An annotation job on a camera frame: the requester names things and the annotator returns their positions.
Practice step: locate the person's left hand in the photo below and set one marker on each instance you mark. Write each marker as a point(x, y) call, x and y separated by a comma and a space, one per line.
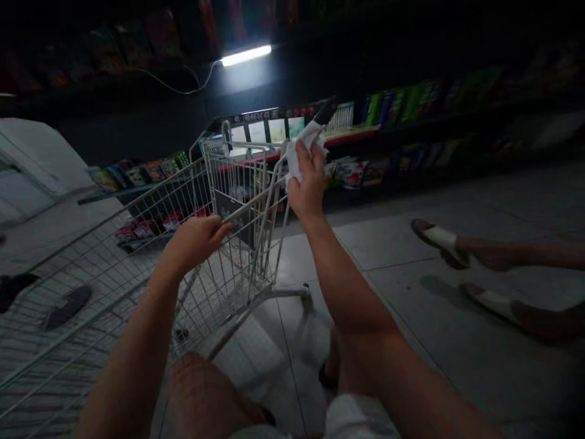
point(194, 240)

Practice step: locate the person's right hand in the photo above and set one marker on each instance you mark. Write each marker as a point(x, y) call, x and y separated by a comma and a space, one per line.
point(311, 185)

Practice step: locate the person's right fingers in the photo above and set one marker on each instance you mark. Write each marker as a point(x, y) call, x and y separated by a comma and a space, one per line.
point(311, 153)

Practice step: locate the white cloth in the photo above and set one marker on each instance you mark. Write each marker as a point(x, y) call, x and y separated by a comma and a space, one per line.
point(311, 135)

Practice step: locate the dark shelf with colourful goods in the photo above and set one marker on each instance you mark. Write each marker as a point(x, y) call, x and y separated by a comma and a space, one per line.
point(411, 123)

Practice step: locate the white tube light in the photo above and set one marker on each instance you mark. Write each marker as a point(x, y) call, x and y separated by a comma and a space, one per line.
point(246, 55)

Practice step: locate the low shelf with snack packets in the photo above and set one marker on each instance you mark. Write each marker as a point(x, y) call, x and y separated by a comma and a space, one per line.
point(137, 176)

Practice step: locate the person's legs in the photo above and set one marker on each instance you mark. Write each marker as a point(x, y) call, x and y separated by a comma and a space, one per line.
point(205, 398)

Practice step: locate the white cabinet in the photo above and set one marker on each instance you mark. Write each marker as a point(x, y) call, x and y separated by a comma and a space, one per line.
point(36, 164)

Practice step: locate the dark grey shoe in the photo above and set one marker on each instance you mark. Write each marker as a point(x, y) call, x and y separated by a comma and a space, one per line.
point(68, 307)

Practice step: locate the black dark shoe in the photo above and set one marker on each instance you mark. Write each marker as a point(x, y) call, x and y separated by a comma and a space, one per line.
point(16, 290)

